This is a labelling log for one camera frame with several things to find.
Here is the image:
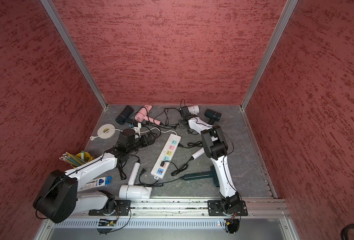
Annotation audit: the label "pink hair dryer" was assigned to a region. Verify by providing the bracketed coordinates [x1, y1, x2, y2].
[135, 105, 161, 126]

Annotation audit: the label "dark green hair dryer back right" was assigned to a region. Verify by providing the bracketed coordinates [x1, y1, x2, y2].
[205, 109, 222, 125]

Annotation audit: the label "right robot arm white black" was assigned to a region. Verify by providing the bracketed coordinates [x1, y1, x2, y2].
[179, 106, 241, 215]

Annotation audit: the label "white power strip coloured sockets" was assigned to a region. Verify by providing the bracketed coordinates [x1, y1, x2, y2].
[151, 134, 181, 180]

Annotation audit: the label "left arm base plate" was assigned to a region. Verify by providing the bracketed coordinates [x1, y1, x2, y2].
[88, 200, 132, 217]

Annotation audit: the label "dark green hair dryer front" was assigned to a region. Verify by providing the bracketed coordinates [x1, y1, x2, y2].
[179, 166, 220, 188]

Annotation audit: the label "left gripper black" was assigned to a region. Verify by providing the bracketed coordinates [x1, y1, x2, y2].
[127, 132, 158, 154]

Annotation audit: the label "dark green hair dryer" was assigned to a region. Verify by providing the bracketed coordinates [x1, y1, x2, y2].
[179, 166, 220, 188]
[205, 109, 222, 125]

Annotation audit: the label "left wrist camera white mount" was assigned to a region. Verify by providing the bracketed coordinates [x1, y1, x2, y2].
[132, 123, 142, 139]

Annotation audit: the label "black hair dryer back left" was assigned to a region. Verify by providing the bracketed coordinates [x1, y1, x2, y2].
[115, 105, 134, 125]

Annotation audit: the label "yellow pencil cup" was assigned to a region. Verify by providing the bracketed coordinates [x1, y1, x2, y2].
[59, 151, 95, 168]

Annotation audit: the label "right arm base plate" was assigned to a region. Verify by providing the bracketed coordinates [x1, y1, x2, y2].
[207, 200, 248, 218]

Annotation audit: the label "white blue box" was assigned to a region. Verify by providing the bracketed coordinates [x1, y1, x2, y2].
[79, 176, 112, 191]

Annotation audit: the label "large white hair dryer front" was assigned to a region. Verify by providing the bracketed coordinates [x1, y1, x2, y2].
[119, 162, 152, 200]

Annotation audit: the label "white power strip cable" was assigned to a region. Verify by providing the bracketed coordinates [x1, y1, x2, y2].
[89, 127, 178, 142]

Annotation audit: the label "white tape roll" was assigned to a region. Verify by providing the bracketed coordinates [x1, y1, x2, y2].
[97, 124, 116, 139]

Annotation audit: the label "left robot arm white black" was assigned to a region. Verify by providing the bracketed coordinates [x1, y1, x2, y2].
[33, 129, 156, 223]

